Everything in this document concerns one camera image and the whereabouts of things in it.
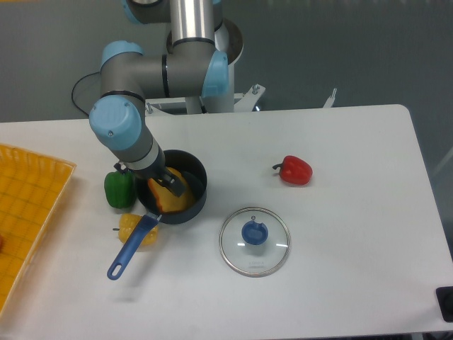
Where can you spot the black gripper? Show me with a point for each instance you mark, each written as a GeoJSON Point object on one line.
{"type": "Point", "coordinates": [162, 176]}

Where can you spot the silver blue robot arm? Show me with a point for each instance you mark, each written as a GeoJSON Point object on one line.
{"type": "Point", "coordinates": [193, 68]}

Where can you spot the green bell pepper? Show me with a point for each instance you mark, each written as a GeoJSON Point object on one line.
{"type": "Point", "coordinates": [119, 190]}

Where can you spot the yellow bell pepper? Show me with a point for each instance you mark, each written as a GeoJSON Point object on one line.
{"type": "Point", "coordinates": [127, 224]}

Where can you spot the glass lid with blue knob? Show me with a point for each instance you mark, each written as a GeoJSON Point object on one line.
{"type": "Point", "coordinates": [254, 242]}

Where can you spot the red bell pepper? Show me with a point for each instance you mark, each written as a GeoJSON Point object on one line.
{"type": "Point", "coordinates": [294, 170]}

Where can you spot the yellow woven tray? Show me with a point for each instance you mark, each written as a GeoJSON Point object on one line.
{"type": "Point", "coordinates": [32, 185]}

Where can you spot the black device at table edge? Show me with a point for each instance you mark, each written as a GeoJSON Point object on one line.
{"type": "Point", "coordinates": [445, 300]}

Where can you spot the dark pot with blue handle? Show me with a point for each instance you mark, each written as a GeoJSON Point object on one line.
{"type": "Point", "coordinates": [194, 173]}

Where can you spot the white metal bracket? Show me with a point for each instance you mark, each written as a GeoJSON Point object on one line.
{"type": "Point", "coordinates": [331, 99]}

